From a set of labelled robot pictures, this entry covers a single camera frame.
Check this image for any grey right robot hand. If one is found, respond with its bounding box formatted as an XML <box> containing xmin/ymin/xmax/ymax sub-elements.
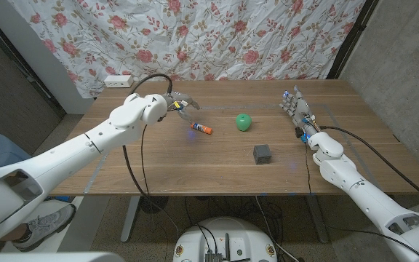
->
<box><xmin>279</xmin><ymin>85</ymin><xmax>320</xmax><ymax>135</ymax></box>

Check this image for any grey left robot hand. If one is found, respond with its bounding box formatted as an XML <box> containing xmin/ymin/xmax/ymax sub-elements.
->
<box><xmin>161</xmin><ymin>91</ymin><xmax>201</xmax><ymax>123</ymax></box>

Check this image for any green ball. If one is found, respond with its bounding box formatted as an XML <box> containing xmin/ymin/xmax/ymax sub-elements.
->
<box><xmin>235</xmin><ymin>113</ymin><xmax>252</xmax><ymax>132</ymax></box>

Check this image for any dark grey block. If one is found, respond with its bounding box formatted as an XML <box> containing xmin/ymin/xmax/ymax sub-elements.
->
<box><xmin>252</xmin><ymin>143</ymin><xmax>273</xmax><ymax>165</ymax></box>

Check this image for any white power strip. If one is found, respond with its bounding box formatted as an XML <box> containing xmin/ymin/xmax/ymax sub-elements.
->
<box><xmin>103</xmin><ymin>74</ymin><xmax>135</xmax><ymax>89</ymax></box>

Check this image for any floral print backdrop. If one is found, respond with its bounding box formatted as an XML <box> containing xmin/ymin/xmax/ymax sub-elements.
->
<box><xmin>7</xmin><ymin>0</ymin><xmax>367</xmax><ymax>99</ymax></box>

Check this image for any black backdrop pole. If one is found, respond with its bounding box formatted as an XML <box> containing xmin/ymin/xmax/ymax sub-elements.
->
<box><xmin>326</xmin><ymin>0</ymin><xmax>380</xmax><ymax>80</ymax></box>

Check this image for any black round stand base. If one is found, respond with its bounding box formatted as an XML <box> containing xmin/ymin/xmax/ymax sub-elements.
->
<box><xmin>139</xmin><ymin>196</ymin><xmax>169</xmax><ymax>215</ymax></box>

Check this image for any grey metal table leg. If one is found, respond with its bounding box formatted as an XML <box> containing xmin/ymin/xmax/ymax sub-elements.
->
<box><xmin>306</xmin><ymin>195</ymin><xmax>330</xmax><ymax>244</ymax></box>
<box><xmin>120</xmin><ymin>195</ymin><xmax>141</xmax><ymax>244</ymax></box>

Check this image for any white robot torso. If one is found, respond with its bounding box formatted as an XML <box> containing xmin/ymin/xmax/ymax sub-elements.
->
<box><xmin>172</xmin><ymin>217</ymin><xmax>279</xmax><ymax>262</ymax></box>

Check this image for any grey sneaker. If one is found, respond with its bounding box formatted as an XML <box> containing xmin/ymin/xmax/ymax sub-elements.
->
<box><xmin>12</xmin><ymin>203</ymin><xmax>77</xmax><ymax>252</ymax></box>

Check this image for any person's bare leg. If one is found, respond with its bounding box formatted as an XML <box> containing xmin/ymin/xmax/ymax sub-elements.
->
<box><xmin>0</xmin><ymin>223</ymin><xmax>29</xmax><ymax>242</ymax></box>

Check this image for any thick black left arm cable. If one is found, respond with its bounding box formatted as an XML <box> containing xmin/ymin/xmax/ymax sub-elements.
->
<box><xmin>121</xmin><ymin>73</ymin><xmax>180</xmax><ymax>239</ymax></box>

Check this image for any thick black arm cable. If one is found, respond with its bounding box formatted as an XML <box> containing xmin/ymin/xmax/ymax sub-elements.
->
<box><xmin>121</xmin><ymin>73</ymin><xmax>180</xmax><ymax>239</ymax></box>
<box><xmin>320</xmin><ymin>125</ymin><xmax>419</xmax><ymax>211</ymax></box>

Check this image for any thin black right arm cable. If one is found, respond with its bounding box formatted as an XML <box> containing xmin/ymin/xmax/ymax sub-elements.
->
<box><xmin>303</xmin><ymin>140</ymin><xmax>419</xmax><ymax>258</ymax></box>

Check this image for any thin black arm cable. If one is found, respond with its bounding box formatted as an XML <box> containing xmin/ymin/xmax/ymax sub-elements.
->
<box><xmin>303</xmin><ymin>140</ymin><xmax>419</xmax><ymax>258</ymax></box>
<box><xmin>139</xmin><ymin>124</ymin><xmax>151</xmax><ymax>198</ymax></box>

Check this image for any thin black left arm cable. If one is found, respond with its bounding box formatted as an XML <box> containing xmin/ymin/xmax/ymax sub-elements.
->
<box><xmin>139</xmin><ymin>124</ymin><xmax>151</xmax><ymax>198</ymax></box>

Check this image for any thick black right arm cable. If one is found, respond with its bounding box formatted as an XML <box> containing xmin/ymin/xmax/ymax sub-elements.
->
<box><xmin>320</xmin><ymin>125</ymin><xmax>419</xmax><ymax>211</ymax></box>

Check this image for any white floor cable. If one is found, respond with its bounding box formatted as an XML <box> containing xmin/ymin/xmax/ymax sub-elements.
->
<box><xmin>255</xmin><ymin>196</ymin><xmax>300</xmax><ymax>262</ymax></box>

